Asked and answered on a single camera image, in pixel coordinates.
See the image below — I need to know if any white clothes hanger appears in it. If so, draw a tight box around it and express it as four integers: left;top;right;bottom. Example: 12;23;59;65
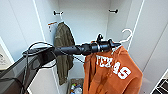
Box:
111;28;134;54
57;11;65;25

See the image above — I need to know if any orange printed hoodie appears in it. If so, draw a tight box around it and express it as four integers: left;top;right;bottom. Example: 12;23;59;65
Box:
82;41;145;94

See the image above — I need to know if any white wardrobe door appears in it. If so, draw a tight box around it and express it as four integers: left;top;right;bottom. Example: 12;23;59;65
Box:
0;0;60;94
128;0;168;94

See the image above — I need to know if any white wardrobe carcass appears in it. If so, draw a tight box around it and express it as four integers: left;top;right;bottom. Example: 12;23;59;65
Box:
33;0;146;94

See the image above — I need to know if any dark green jacket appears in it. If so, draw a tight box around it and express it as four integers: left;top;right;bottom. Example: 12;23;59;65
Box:
53;21;76;86

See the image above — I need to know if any orange label sticker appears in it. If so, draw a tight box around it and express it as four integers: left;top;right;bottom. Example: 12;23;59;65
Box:
47;21;59;33

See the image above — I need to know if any grey wire basket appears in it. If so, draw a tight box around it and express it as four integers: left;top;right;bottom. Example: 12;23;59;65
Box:
67;77;86;94

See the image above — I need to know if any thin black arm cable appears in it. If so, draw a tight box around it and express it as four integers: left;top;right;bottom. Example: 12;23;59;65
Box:
21;41;86;94

